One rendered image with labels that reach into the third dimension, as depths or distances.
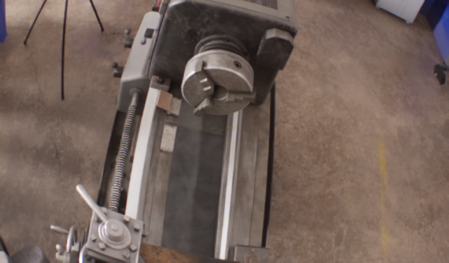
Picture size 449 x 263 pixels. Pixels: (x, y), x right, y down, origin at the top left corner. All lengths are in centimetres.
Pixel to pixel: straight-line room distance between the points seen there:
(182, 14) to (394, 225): 221
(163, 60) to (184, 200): 57
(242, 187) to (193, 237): 29
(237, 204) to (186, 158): 33
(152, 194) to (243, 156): 42
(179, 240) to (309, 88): 205
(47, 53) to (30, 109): 55
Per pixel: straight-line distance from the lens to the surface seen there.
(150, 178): 179
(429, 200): 367
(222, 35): 182
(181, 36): 185
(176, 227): 183
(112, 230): 128
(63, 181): 270
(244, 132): 201
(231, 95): 172
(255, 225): 180
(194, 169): 198
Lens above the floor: 237
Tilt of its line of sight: 50 degrees down
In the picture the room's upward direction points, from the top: 24 degrees clockwise
